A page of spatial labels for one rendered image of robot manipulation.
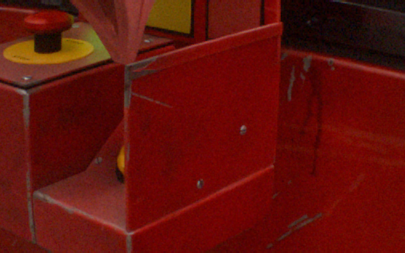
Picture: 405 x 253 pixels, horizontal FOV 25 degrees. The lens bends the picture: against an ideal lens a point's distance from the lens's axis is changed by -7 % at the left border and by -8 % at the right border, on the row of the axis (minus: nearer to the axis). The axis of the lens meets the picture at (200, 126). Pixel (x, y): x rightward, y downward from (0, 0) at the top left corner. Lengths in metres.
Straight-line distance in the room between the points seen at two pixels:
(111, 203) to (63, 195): 0.04
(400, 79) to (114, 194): 0.24
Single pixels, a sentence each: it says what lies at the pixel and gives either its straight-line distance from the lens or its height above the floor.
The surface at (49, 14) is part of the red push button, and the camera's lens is 0.68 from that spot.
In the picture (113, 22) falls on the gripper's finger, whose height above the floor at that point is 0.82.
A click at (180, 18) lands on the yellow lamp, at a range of 0.71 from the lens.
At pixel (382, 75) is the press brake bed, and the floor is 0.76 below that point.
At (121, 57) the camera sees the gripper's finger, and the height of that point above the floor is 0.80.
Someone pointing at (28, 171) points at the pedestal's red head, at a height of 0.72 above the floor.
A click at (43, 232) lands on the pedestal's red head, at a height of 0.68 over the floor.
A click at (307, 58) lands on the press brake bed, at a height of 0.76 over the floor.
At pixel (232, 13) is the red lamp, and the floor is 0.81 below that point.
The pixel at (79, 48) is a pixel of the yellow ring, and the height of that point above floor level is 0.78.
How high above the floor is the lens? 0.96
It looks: 19 degrees down
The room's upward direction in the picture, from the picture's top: 2 degrees clockwise
